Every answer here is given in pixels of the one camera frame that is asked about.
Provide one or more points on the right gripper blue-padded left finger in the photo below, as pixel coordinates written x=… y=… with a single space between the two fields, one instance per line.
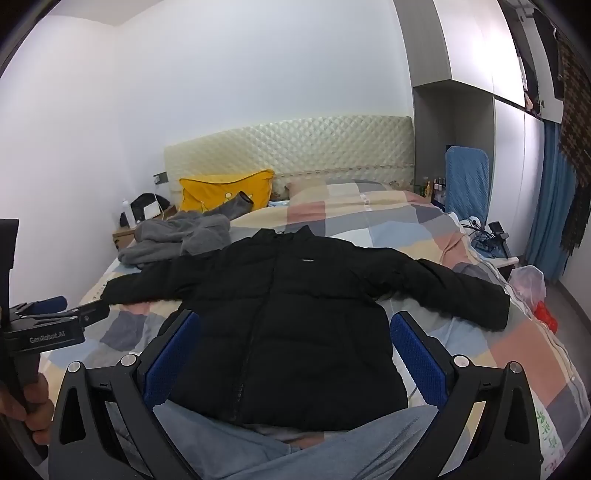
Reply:
x=84 y=444

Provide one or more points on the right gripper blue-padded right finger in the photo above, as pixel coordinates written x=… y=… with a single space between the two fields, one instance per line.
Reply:
x=506 y=444

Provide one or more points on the black puffer jacket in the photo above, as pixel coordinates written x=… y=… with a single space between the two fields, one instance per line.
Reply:
x=292 y=332

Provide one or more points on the person's left hand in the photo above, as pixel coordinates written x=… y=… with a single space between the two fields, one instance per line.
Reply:
x=38 y=417

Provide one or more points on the person's grey trousers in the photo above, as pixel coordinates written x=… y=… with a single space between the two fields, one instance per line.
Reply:
x=216 y=450

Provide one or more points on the cardboard box nightstand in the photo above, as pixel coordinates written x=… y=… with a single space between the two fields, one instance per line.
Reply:
x=124 y=236

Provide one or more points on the red object on floor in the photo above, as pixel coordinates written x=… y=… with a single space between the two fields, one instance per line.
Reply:
x=543 y=314

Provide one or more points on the white plastic bag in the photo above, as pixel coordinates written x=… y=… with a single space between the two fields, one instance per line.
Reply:
x=529 y=284

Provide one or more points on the black bag on nightstand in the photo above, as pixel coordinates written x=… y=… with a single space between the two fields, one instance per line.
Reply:
x=146 y=206

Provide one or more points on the grey fleece garment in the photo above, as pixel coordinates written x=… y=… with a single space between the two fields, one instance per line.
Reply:
x=187 y=233

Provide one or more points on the yellow pillow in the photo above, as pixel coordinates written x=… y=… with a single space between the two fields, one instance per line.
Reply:
x=205 y=192

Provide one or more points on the plaid patchwork duvet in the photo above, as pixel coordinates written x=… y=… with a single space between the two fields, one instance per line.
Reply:
x=372 y=218

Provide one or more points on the bottles on side table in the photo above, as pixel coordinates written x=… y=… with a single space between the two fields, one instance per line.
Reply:
x=433 y=190

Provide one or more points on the blue covered chair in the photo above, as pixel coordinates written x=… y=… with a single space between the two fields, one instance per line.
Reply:
x=467 y=183

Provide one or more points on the pink pillow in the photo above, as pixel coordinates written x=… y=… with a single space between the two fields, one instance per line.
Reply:
x=307 y=186

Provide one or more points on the cream quilted headboard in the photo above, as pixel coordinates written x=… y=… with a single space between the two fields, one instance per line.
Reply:
x=378 y=148

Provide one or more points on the brown patterned hanging garment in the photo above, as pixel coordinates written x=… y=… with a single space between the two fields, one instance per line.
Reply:
x=574 y=141

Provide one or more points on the grey white wardrobe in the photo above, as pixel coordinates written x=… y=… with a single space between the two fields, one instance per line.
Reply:
x=481 y=77

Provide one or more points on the black camera tripod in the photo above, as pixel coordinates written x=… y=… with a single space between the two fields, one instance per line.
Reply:
x=488 y=243

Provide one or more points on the wall power socket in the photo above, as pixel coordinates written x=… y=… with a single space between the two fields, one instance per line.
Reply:
x=160 y=178

